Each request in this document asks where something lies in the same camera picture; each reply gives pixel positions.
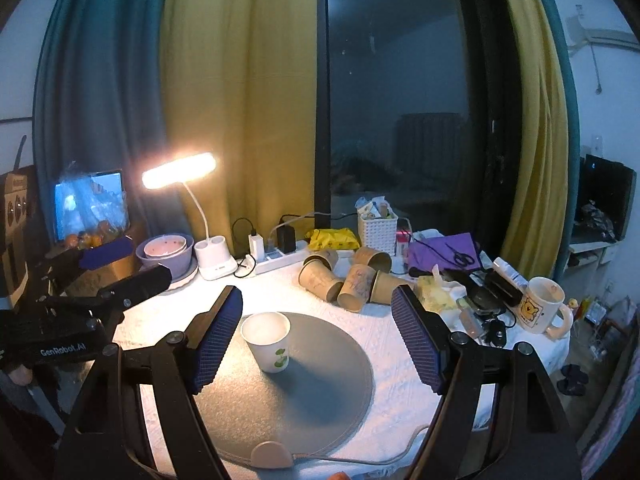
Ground white desk lamp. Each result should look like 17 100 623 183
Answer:
141 152 239 281

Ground purple bowl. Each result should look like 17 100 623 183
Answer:
135 233 195 271

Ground white air conditioner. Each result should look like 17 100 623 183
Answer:
564 4 640 55

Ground white cable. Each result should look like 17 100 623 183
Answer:
269 212 317 247

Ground yellow tissue pack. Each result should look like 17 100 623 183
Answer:
415 266 474 317

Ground white bear mug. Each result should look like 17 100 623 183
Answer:
516 276 575 342

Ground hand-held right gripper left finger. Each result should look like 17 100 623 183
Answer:
55 285 244 480

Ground person's left hand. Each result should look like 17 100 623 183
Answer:
6 365 34 387

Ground printed brown box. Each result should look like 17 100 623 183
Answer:
0 169 40 311

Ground grey round mat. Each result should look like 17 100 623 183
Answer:
192 311 375 470

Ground dark glass door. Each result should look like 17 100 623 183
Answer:
314 0 507 262

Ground white plate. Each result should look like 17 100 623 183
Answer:
164 259 200 292

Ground purple cloth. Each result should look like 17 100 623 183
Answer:
407 232 484 277

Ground white paper cup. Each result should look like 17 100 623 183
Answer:
240 311 292 374

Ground black case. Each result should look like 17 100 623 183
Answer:
486 268 524 307

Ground black monitor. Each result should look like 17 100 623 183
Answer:
574 153 637 242

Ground white power strip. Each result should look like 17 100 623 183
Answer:
237 239 310 276

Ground white woven basket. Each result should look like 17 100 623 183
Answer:
357 209 400 254

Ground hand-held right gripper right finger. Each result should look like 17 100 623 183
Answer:
390 284 583 480

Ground tablet screen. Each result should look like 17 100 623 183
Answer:
53 169 130 244

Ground dark slippers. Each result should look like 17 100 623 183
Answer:
556 363 591 397

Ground white tablecloth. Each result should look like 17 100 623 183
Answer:
112 255 571 480

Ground brown cardboard box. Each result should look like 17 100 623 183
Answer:
64 232 151 297

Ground black cable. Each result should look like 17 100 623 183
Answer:
232 217 260 279

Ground black keys bundle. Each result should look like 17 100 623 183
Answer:
477 309 517 349

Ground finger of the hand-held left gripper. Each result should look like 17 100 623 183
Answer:
92 265 173 313
44 236 135 293

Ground white tube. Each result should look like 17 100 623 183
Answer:
492 257 529 289

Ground brown paper cup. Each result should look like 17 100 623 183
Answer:
369 270 415 306
298 260 345 303
303 248 340 272
337 264 377 311
353 246 393 274

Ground yellow packet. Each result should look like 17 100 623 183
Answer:
307 228 361 252

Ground yellow curtain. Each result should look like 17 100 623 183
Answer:
492 0 572 279
158 0 327 261

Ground black scissors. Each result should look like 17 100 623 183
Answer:
442 244 476 267

